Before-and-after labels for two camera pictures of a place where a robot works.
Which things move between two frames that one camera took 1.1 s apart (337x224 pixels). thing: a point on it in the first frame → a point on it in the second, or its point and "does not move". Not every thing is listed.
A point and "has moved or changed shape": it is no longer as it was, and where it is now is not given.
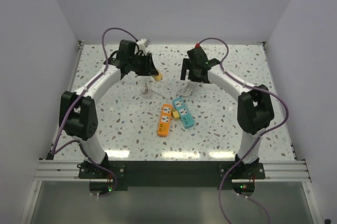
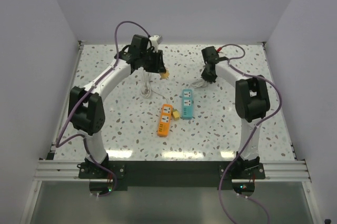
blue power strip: [185, 118] has moved or changed shape
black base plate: [170, 175] does not move
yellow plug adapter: [159, 78] → [165, 75]
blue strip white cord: [186, 91] → [201, 83]
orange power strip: [165, 121] does not move
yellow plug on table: [175, 114] does not move
